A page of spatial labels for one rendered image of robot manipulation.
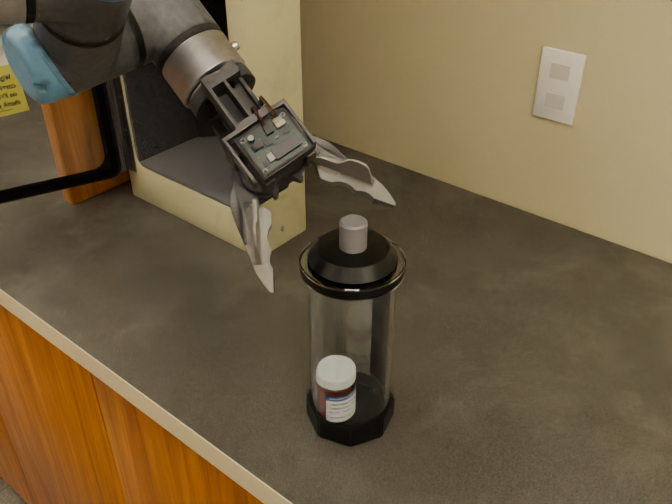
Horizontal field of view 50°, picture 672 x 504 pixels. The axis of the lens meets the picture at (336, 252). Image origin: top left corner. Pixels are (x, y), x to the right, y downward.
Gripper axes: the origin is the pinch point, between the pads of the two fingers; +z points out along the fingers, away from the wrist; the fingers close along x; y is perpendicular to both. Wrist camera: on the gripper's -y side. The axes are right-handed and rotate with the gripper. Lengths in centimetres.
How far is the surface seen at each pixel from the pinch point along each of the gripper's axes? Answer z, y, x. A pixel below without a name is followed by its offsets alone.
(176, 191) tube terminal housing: -29, -47, -8
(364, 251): 1.7, 0.6, 2.2
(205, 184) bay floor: -26, -44, -3
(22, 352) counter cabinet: -24, -57, -45
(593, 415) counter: 32.2, -14.8, 15.7
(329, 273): 1.5, 1.6, -2.0
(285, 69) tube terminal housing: -28.1, -24.6, 13.9
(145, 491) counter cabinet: 8, -50, -39
